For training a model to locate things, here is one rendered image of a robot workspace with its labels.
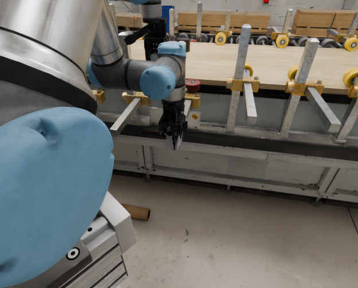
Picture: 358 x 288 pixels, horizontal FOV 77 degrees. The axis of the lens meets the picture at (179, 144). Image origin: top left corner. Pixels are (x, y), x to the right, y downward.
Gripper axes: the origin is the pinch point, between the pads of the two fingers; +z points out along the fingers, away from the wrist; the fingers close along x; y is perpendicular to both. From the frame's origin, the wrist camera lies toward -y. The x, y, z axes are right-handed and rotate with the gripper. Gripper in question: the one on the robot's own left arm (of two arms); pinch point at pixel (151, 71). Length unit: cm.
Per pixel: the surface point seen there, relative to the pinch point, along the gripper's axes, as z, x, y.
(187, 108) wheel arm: 14.3, -3.1, 15.7
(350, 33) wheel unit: 5, 116, 120
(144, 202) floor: 100, 9, -18
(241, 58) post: -4.9, 6.3, 36.1
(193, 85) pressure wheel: 9.9, 12.0, 16.0
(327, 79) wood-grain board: 12, 34, 82
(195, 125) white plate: 28.0, 5.3, 18.4
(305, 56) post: -6, 6, 60
